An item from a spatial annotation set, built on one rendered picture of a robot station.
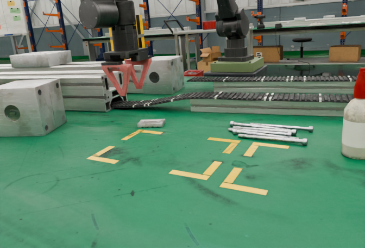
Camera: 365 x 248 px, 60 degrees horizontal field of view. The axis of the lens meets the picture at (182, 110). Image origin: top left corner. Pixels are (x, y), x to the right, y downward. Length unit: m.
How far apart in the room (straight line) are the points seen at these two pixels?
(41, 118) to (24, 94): 0.05
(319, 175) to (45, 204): 0.32
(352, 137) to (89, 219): 0.34
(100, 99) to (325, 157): 0.50
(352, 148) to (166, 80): 0.55
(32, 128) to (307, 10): 7.85
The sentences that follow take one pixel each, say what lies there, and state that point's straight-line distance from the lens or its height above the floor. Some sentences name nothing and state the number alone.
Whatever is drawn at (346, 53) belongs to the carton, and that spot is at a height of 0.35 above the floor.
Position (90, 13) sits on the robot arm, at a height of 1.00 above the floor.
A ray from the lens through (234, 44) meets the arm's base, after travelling 1.23.
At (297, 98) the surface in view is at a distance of 0.65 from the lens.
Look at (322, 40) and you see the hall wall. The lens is 8.25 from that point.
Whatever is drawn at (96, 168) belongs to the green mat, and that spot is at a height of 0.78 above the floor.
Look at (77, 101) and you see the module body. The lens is 0.80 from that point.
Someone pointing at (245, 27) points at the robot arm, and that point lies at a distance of 1.23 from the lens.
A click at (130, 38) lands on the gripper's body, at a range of 0.73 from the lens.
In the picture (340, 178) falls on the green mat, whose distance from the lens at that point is 0.42.
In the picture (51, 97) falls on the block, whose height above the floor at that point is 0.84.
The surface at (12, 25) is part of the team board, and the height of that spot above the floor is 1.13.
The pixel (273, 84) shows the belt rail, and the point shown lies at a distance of 0.84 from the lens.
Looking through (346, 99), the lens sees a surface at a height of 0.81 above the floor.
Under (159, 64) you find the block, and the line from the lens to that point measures 0.88.
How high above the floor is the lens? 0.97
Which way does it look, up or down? 16 degrees down
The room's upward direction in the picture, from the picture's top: 4 degrees counter-clockwise
